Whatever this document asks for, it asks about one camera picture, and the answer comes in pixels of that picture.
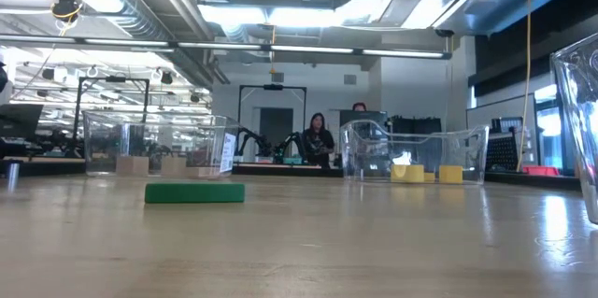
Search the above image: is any long ceiling light bar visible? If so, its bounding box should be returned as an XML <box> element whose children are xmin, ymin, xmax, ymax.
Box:
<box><xmin>0</xmin><ymin>34</ymin><xmax>453</xmax><ymax>61</ymax></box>

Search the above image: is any black metal frame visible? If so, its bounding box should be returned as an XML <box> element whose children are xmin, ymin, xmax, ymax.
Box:
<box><xmin>72</xmin><ymin>76</ymin><xmax>151</xmax><ymax>154</ymax></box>
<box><xmin>237</xmin><ymin>83</ymin><xmax>308</xmax><ymax>159</ymax></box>

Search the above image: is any small silver metal post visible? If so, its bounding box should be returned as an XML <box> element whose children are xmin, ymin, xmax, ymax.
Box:
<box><xmin>6</xmin><ymin>162</ymin><xmax>21</xmax><ymax>192</ymax></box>

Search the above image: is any red plastic bin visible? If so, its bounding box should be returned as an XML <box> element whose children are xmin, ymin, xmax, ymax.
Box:
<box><xmin>521</xmin><ymin>164</ymin><xmax>561</xmax><ymax>177</ymax></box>

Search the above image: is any clear plastic bin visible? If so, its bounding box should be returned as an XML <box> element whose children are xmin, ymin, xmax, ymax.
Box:
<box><xmin>549</xmin><ymin>31</ymin><xmax>598</xmax><ymax>225</ymax></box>
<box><xmin>339</xmin><ymin>119</ymin><xmax>491</xmax><ymax>185</ymax></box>
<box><xmin>82</xmin><ymin>109</ymin><xmax>240</xmax><ymax>180</ymax></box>

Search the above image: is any black ceiling device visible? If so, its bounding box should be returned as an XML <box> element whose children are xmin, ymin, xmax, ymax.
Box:
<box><xmin>50</xmin><ymin>0</ymin><xmax>85</xmax><ymax>24</ymax></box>

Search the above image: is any green wooden block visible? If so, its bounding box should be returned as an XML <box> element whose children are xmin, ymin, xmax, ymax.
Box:
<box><xmin>144</xmin><ymin>181</ymin><xmax>246</xmax><ymax>205</ymax></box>

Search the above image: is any black computer monitor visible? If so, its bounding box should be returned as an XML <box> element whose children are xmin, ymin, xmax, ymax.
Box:
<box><xmin>0</xmin><ymin>103</ymin><xmax>45</xmax><ymax>158</ymax></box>

